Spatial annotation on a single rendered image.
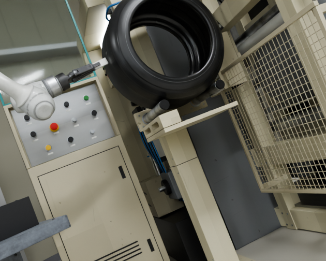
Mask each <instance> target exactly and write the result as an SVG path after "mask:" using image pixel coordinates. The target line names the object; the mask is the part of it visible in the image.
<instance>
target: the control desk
mask: <svg viewBox="0 0 326 261"><path fill-rule="evenodd" d="M62 92H63V93H62V94H61V95H59V96H57V97H55V98H53V100H54V102H55V112H54V113H53V114H52V116H51V117H50V118H49V119H47V120H44V121H38V120H35V119H33V118H32V117H31V116H28V115H27V114H26V113H17V112H16V111H15V110H14V108H13V107H12V105H11V104H10V105H7V106H4V107H3V108H4V110H5V113H6V116H7V119H8V121H9V124H10V126H11V129H12V132H13V134H14V137H15V139H16V142H17V144H18V147H19V150H20V152H21V155H22V159H23V161H24V164H25V167H26V170H27V171H28V174H29V176H30V179H31V181H32V184H33V187H34V189H35V192H36V195H37V197H38V200H39V202H40V205H41V208H42V210H43V213H44V215H45V218H46V220H49V219H52V218H56V217H59V216H62V215H67V217H68V219H69V222H70V224H71V227H70V228H68V229H65V230H63V231H61V232H59V233H57V234H55V235H53V236H52V237H53V239H54V242H55V245H56V247H57V250H58V253H59V255H60V257H61V261H170V258H169V256H168V253H167V250H166V248H165V245H164V243H163V241H162V238H161V236H160V233H159V230H158V228H157V225H156V223H155V220H154V218H153V215H152V213H151V210H150V208H149V205H148V203H147V200H146V198H145V195H144V192H143V190H142V187H141V185H140V182H139V180H138V177H137V175H136V172H135V170H134V167H133V165H132V162H131V160H130V157H129V155H128V152H127V150H126V147H125V144H124V142H123V139H122V136H121V135H120V131H119V129H118V126H117V124H116V121H115V119H114V116H113V114H112V111H111V109H110V106H109V104H108V101H107V99H106V96H105V93H104V91H103V89H102V86H101V84H100V81H99V79H98V76H96V77H93V78H90V79H87V80H84V81H81V82H77V83H74V84H71V85H70V88H69V89H67V90H65V91H63V90H62Z"/></svg>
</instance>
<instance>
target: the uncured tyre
mask: <svg viewBox="0 0 326 261"><path fill-rule="evenodd" d="M143 26H154V27H159V28H162V29H164V30H167V31H168V32H170V33H171V34H173V35H174V36H175V37H176V38H177V39H178V40H179V41H180V42H181V43H182V45H183V47H184V48H185V50H186V53H187V56H188V60H189V71H188V76H186V77H169V76H165V75H162V74H160V73H158V72H156V71H154V70H152V69H151V68H149V67H148V66H147V65H146V64H145V63H144V62H143V61H142V60H141V59H140V58H139V56H138V55H137V53H136V51H135V49H134V47H133V45H132V42H131V37H130V32H131V31H132V30H134V29H136V28H139V27H143ZM106 50H107V56H106V52H105V51H106ZM102 58H106V59H107V61H108V65H105V66H104V67H105V70H106V73H107V75H108V77H109V79H110V81H111V82H112V84H113V85H114V87H115V88H116V89H117V90H118V91H119V92H120V93H121V94H122V95H123V96H124V97H125V98H127V99H128V100H129V101H131V102H133V103H135V104H136V105H139V106H141V107H144V108H148V109H153V108H154V107H155V106H156V105H157V104H158V103H159V102H160V101H161V100H163V99H165V100H167V101H168V102H169V104H170V106H169V108H168V109H167V110H170V109H175V108H178V107H181V106H183V105H185V104H187V103H189V102H190V101H192V100H193V99H195V98H196V97H197V96H199V95H200V94H201V93H203V92H204V91H205V90H206V89H207V88H209V87H210V85H211V84H212V83H213V82H214V80H215V79H216V77H217V75H218V73H219V71H220V69H221V66H222V63H223V59H224V40H223V35H222V33H221V30H220V27H219V25H218V23H217V21H216V19H215V17H214V16H213V14H212V13H211V12H210V10H209V9H208V8H207V6H206V5H205V4H204V3H202V2H201V1H200V0H122V1H120V3H119V4H118V5H117V7H116V9H115V11H114V12H113V13H112V15H111V17H110V20H109V23H108V26H107V29H106V31H105V34H104V37H103V41H102Z"/></svg>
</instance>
